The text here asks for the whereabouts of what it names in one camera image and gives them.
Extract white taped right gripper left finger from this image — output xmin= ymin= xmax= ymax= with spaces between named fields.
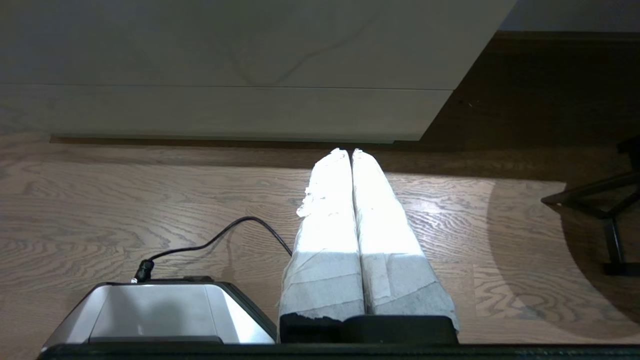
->
xmin=278 ymin=148 xmax=366 ymax=321

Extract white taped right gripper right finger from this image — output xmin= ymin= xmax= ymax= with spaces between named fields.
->
xmin=351 ymin=148 xmax=460 ymax=331

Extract white cabinet drawer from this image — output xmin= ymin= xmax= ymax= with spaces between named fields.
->
xmin=0 ymin=0 xmax=517 ymax=91

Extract silver black robot base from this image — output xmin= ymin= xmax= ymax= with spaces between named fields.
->
xmin=42 ymin=276 xmax=277 ymax=347

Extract glossy white drawer cabinet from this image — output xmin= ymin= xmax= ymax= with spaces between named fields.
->
xmin=0 ymin=82 xmax=457 ymax=144

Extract black metal stand legs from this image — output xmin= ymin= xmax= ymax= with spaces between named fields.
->
xmin=541 ymin=136 xmax=640 ymax=277

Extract black power cable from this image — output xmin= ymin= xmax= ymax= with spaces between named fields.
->
xmin=132 ymin=216 xmax=294 ymax=284

